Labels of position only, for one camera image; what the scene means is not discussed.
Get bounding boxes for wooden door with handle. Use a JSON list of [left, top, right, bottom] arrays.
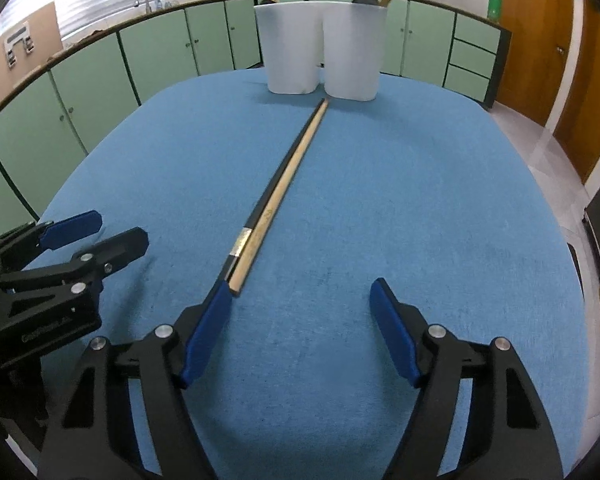
[[495, 0, 589, 129]]

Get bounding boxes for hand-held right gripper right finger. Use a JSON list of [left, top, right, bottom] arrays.
[[369, 277, 566, 480]]

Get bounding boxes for blue table mat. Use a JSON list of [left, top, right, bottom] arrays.
[[32, 67, 594, 480]]

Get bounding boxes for green base cabinet run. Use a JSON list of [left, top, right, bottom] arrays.
[[0, 0, 514, 257]]

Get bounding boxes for white bracket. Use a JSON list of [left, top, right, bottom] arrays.
[[3, 19, 35, 67]]

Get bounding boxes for plain wooden door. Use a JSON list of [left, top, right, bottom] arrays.
[[552, 0, 600, 187]]

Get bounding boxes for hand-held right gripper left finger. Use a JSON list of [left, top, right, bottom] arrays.
[[37, 280, 235, 480]]

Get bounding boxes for cardboard panel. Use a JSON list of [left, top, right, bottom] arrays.
[[0, 1, 65, 112]]

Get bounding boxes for white two-compartment utensil holder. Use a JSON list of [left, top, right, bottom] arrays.
[[254, 0, 387, 102]]

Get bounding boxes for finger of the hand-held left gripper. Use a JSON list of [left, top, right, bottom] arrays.
[[0, 226, 150, 306], [0, 211, 104, 273]]

